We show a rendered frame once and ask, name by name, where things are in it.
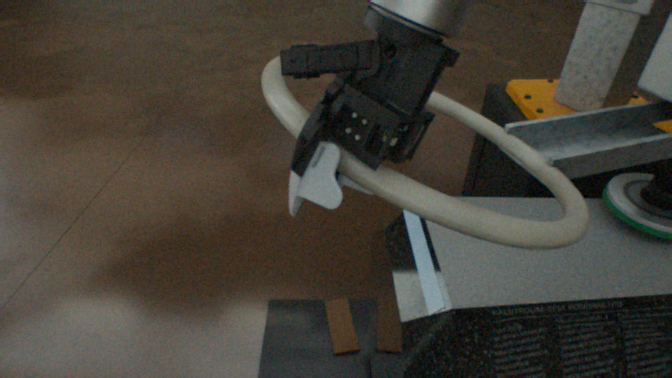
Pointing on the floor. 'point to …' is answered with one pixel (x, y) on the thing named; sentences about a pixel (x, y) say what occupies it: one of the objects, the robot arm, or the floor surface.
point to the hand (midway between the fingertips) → (310, 195)
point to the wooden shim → (341, 326)
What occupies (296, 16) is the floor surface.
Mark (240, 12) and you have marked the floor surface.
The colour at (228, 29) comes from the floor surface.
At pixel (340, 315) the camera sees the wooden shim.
